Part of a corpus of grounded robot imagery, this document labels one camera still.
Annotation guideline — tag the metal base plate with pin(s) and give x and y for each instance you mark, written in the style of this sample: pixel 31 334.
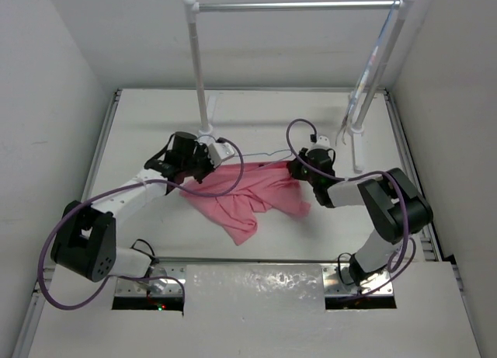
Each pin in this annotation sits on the metal base plate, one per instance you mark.
pixel 166 283
pixel 338 283

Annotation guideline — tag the blue wire hanger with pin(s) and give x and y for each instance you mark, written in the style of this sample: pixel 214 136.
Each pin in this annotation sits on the blue wire hanger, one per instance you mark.
pixel 266 158

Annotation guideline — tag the pink t shirt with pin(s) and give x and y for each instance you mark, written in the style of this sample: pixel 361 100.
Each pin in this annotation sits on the pink t shirt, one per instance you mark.
pixel 264 186

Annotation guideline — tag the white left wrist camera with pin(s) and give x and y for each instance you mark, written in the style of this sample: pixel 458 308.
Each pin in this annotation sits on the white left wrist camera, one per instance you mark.
pixel 220 152

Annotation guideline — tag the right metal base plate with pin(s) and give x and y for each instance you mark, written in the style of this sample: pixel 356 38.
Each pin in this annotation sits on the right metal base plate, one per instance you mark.
pixel 338 283

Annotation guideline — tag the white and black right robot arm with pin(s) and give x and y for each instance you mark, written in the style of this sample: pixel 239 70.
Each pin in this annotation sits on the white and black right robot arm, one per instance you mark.
pixel 396 208

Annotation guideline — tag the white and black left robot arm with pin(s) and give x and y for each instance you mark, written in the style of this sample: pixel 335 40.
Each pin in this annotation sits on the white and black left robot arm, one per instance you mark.
pixel 86 241

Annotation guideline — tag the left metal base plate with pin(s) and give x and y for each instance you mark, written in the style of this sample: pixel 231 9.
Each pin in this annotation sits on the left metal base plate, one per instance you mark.
pixel 166 283

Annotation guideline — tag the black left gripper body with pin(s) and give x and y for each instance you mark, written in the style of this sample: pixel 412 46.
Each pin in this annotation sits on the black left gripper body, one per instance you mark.
pixel 199 164

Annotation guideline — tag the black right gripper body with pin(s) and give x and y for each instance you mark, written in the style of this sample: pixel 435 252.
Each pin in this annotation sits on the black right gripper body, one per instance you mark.
pixel 302 172

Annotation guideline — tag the white clothes rack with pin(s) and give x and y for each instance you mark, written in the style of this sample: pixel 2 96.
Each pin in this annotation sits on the white clothes rack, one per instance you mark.
pixel 294 44

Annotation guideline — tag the white front cover panel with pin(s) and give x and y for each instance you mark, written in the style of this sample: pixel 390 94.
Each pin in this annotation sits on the white front cover panel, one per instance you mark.
pixel 269 311

